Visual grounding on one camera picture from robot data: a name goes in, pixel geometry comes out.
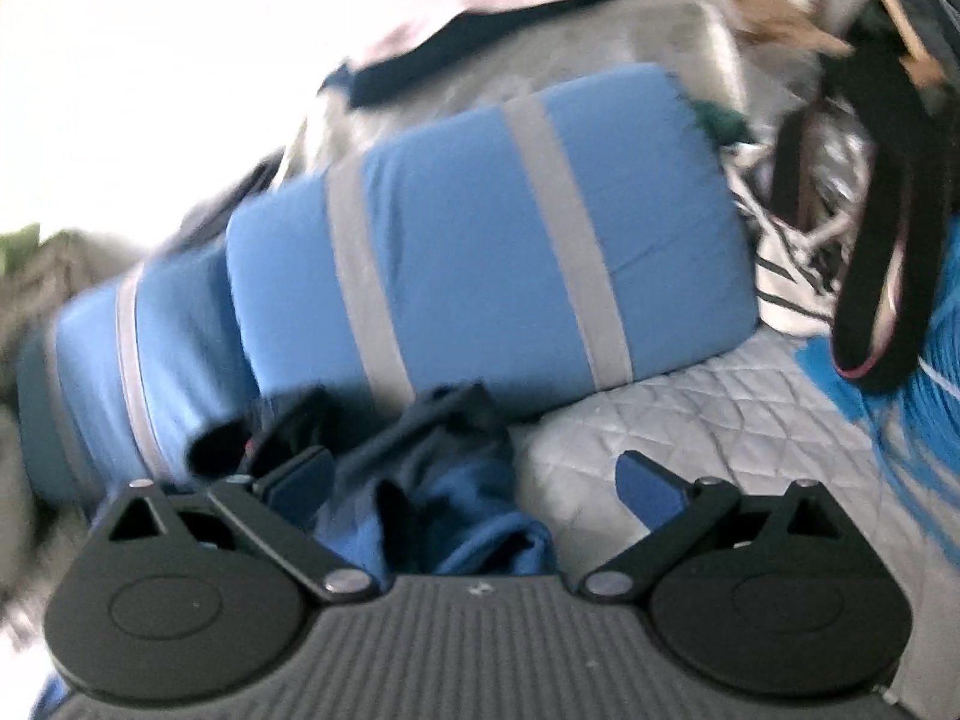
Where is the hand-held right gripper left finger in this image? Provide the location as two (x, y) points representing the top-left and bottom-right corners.
(94, 446), (374, 602)

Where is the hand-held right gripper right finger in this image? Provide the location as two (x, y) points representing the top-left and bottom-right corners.
(576, 450), (863, 602)

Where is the blue fleece jacket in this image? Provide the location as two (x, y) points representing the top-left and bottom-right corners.
(186, 381), (557, 595)

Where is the grey quilted bedspread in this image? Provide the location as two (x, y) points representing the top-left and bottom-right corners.
(516, 328), (960, 620)

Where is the blue pillow with grey stripes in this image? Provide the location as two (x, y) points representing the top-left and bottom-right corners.
(223, 62), (760, 400)
(16, 244), (260, 500)

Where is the striped white cloth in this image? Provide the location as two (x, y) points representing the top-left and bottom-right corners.
(726, 139), (880, 335)

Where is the grey comforter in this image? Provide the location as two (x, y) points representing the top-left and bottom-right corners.
(0, 405), (55, 620)

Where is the bright blue striped cloth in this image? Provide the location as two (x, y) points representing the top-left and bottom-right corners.
(801, 236), (960, 545)

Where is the beige floral quilt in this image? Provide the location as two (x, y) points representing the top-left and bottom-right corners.
(0, 234), (155, 395)

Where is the black bag with pink trim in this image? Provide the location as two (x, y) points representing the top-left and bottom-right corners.
(771, 0), (960, 395)

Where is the green blanket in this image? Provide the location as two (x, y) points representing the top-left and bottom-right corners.
(0, 223), (44, 280)

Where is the teal cloth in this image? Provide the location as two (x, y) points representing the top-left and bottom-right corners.
(690, 99), (755, 149)

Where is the silver grey bedding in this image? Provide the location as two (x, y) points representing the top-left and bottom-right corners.
(274, 0), (747, 192)

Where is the navy and pink garment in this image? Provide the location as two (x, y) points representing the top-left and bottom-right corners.
(321, 0), (632, 107)

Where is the brown plush toy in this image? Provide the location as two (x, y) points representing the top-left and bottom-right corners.
(714, 0), (852, 57)

